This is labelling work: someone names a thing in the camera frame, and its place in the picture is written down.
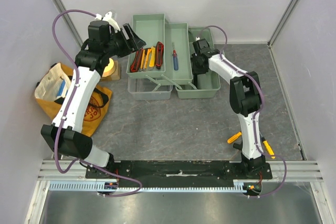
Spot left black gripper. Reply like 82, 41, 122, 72
104, 24, 146, 59

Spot black handled tool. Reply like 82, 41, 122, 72
193, 74, 198, 89

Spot yellow black utility knife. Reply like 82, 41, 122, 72
140, 49, 147, 71

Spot blue red screwdriver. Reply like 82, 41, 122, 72
172, 42, 179, 71

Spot red black utility knife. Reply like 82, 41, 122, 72
130, 48, 143, 73

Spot green clear-lid toolbox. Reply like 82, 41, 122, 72
127, 14, 221, 101

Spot orange handled screwdriver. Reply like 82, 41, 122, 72
227, 132, 242, 144

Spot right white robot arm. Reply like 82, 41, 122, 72
192, 37, 266, 179

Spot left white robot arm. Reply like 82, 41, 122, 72
41, 20, 146, 178

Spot yellow tape roll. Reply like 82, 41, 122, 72
102, 59, 119, 78

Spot yellow canvas tote bag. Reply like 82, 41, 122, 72
34, 62, 112, 136

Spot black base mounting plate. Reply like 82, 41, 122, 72
86, 160, 272, 182

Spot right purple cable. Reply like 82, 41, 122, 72
198, 25, 287, 198

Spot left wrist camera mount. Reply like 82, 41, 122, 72
95, 11, 121, 33

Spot yellow handled pliers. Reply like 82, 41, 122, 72
262, 137, 276, 159

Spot blue slotted cable duct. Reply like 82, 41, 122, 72
49, 181, 247, 193

